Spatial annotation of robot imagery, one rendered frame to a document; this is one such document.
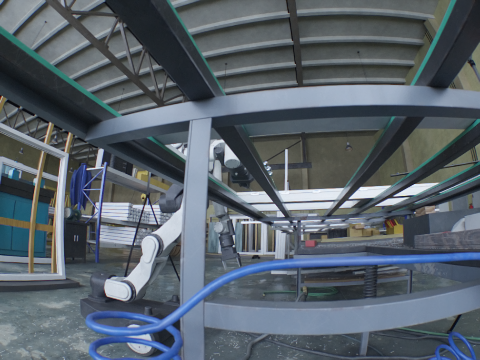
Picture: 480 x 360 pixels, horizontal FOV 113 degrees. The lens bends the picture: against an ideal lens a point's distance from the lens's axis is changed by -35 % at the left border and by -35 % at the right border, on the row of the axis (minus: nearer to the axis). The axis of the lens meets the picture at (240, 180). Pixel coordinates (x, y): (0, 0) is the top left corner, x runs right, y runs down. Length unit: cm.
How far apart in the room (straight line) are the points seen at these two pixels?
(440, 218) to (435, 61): 58
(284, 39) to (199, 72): 1032
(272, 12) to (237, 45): 228
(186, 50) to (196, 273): 25
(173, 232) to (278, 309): 114
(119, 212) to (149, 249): 415
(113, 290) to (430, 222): 158
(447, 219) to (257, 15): 929
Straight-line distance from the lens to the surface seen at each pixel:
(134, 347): 136
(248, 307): 28
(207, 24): 1009
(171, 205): 139
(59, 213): 291
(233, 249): 148
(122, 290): 153
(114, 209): 565
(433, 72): 36
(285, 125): 51
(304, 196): 148
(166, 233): 139
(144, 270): 146
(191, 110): 35
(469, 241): 54
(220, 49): 1099
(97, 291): 170
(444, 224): 86
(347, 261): 20
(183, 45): 27
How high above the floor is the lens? 64
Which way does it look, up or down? 14 degrees up
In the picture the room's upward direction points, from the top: 1 degrees clockwise
